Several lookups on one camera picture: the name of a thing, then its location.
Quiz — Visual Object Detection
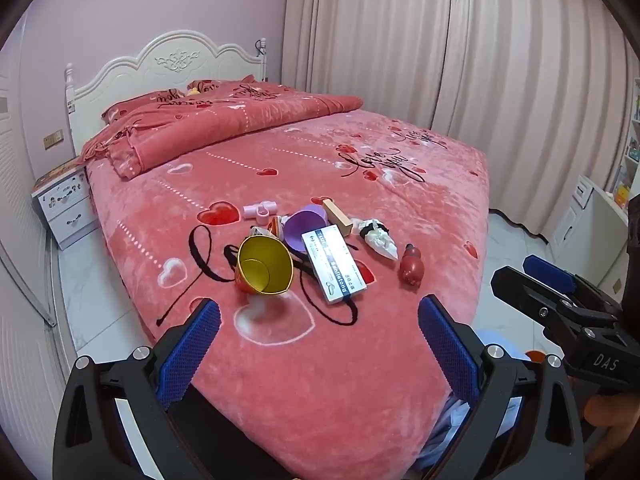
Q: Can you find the beige curtain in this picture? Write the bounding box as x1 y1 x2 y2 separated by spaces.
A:
282 0 640 241

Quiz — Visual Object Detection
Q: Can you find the person's right hand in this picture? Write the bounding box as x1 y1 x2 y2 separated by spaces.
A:
585 394 640 467

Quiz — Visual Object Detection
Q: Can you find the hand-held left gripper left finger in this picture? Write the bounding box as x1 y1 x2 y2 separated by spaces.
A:
52 297 223 480

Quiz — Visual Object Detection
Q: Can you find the purple plastic cup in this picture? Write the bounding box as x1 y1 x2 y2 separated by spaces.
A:
282 210 328 256

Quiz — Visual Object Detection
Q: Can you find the white carved headboard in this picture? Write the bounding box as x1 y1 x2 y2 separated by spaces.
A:
64 30 268 158

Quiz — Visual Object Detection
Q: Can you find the pink pipe fitting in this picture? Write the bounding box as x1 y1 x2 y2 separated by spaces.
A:
243 199 281 223

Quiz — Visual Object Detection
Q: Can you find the person's dark clothing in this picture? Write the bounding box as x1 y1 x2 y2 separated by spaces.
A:
612 210 640 321

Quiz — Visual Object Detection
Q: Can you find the pink printed pillow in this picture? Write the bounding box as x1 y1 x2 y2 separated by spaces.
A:
101 87 196 123
187 75 281 100

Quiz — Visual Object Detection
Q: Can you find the pink heart print blanket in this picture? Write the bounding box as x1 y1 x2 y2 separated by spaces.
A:
82 107 493 480

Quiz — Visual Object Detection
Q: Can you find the wooden block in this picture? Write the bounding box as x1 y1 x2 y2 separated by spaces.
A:
321 198 353 238

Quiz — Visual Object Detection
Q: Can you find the red pig toy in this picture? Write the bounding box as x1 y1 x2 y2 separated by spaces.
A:
398 243 425 288

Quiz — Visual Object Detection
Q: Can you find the white nightstand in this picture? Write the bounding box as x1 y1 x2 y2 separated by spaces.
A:
31 160 101 251

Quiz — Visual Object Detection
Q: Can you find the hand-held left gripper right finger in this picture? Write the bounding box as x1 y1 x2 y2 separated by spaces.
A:
417 294 586 480

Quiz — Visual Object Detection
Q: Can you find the white black wrapper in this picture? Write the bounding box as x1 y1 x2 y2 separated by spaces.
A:
350 217 398 261

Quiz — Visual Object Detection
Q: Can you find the white shelf with items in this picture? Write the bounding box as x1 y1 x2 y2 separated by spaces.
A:
607 77 640 211

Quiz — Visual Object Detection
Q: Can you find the yellow metal cup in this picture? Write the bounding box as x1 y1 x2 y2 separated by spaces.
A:
236 236 295 297

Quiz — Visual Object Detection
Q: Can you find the folded pink quilt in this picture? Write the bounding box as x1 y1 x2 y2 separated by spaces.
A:
80 87 363 178

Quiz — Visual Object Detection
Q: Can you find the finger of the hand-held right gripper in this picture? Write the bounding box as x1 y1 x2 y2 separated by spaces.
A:
490 266 623 356
522 255 626 318

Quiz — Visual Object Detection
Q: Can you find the white cabinet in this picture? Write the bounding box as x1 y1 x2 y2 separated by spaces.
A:
560 175 631 286

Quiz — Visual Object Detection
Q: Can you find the small white orange toy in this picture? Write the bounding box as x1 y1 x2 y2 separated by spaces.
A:
250 215 286 241

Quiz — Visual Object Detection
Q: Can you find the white blue medicine box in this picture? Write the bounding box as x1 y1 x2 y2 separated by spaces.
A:
301 229 368 306

